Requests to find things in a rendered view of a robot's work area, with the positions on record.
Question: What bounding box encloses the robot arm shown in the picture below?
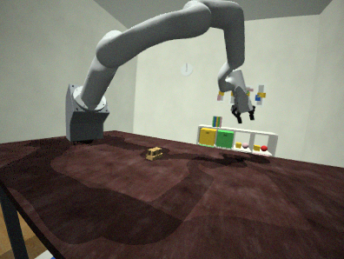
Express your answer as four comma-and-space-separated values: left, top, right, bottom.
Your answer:
73, 0, 248, 111

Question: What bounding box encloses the yellow number cube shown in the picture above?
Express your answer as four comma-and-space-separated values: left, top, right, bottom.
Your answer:
153, 147, 162, 155
148, 149, 157, 156

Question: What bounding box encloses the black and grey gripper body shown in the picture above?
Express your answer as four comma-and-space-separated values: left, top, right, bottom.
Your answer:
234, 95, 253, 113

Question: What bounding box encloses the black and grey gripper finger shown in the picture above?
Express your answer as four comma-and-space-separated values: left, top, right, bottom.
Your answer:
232, 107, 242, 123
248, 105, 255, 121

